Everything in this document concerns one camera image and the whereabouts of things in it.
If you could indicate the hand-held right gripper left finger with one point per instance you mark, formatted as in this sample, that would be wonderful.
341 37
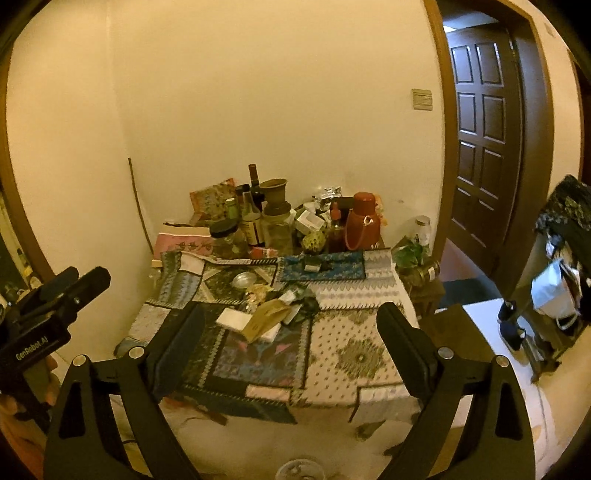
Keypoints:
182 346

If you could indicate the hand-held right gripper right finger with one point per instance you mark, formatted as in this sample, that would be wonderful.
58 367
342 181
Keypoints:
406 350

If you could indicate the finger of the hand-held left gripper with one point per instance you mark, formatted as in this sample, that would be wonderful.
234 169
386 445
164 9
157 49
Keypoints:
60 280
90 288

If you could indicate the clear round dish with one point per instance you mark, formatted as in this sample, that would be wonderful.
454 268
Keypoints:
244 279

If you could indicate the person's left hand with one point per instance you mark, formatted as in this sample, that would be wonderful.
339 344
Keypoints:
52 385

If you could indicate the patchwork tablecloth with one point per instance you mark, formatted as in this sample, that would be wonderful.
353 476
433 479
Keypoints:
351 332

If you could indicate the brown paper packet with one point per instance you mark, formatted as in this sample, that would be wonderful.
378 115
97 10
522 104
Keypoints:
263 321

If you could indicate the white low table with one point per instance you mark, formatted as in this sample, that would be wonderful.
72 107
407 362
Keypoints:
489 332

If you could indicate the yellow snack packet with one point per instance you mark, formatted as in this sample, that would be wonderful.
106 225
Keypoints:
258 293

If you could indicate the green plant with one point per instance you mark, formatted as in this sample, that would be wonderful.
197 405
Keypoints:
408 254

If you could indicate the thin wooden stick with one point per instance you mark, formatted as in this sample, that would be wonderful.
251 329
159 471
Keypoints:
138 203

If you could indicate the pink box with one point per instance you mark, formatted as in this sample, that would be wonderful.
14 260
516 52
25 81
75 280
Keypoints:
180 242

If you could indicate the dark blue object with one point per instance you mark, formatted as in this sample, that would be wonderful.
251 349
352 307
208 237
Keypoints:
510 327

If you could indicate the black-lidded glass jar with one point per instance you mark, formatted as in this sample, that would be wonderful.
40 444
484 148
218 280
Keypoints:
228 244

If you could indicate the black crumpled wrapper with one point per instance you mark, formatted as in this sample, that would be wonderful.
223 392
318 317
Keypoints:
302 304

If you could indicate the white-lidded glass jar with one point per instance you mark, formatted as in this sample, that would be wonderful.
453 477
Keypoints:
422 233

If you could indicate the red packet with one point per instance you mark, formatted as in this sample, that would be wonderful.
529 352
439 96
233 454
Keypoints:
263 253

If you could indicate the red thermos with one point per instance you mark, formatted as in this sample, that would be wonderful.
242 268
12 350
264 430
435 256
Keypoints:
362 230

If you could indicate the metal rack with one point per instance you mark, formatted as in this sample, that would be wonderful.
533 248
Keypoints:
540 355

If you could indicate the red sauce bottle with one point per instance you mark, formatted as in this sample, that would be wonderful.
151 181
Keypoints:
336 235

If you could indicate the amber liquor bottle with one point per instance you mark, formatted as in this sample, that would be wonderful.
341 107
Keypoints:
253 230

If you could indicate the green custard apple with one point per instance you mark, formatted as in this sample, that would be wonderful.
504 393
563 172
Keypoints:
315 242

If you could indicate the green glass bottle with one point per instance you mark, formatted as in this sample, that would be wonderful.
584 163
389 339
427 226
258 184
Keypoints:
232 210

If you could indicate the large glass jar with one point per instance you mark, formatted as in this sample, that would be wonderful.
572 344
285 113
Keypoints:
277 235

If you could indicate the orange floral box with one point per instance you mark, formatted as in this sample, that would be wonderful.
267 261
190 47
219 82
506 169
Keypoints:
212 198

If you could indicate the small white box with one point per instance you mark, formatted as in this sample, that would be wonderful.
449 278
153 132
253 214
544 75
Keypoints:
310 224

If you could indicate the clear glass cup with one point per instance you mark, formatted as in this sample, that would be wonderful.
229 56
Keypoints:
300 470

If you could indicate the silver foil bag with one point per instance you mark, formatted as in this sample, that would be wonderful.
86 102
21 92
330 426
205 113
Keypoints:
328 193

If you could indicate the brown ceramic vase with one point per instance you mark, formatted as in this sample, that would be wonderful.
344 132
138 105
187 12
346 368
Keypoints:
275 196

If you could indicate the dark wine bottle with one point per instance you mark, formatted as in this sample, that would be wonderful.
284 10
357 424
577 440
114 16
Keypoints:
254 180

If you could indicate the dark patterned cloth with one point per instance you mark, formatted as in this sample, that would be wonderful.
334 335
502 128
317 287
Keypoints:
568 198

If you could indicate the dark wooden door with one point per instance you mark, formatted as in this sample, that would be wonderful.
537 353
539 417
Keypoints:
485 138

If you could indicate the wooden door frame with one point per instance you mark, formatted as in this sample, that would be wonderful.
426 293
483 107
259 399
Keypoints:
538 138
23 221

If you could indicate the wall light switch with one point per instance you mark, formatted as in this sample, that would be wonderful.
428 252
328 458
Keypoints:
421 99

